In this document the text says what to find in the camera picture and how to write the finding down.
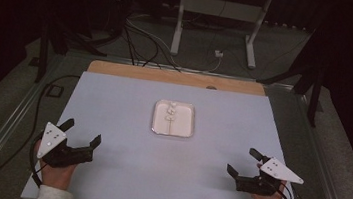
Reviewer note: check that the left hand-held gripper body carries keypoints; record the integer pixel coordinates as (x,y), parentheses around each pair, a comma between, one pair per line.
(53,139)

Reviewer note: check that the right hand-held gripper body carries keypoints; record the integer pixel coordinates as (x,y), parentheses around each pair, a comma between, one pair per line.
(278,171)

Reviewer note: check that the white square tray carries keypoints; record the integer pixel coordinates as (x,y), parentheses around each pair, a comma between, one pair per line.
(179,126)

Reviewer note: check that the thin wooden skewer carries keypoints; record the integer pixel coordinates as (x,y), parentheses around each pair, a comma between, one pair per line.
(169,128)

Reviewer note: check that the person's left hand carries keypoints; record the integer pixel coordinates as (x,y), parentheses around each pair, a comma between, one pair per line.
(55,175)

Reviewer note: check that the black square floor box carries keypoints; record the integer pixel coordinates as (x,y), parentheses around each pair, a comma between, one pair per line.
(54,91)

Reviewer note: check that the pale blue table cover sheet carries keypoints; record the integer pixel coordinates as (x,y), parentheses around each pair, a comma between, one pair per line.
(130,107)

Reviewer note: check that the black tripod stand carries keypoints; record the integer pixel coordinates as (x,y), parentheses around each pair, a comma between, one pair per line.
(42,54)

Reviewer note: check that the black stand with legs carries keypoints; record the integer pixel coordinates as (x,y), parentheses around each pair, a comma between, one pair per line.
(314,101)

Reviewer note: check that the white plug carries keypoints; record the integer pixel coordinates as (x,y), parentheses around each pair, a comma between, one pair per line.
(218,54)

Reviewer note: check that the white metal stand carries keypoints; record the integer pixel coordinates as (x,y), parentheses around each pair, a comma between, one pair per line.
(220,9)

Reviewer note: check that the metal floor rail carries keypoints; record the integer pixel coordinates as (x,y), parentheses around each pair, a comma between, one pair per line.
(324,170)
(11,117)

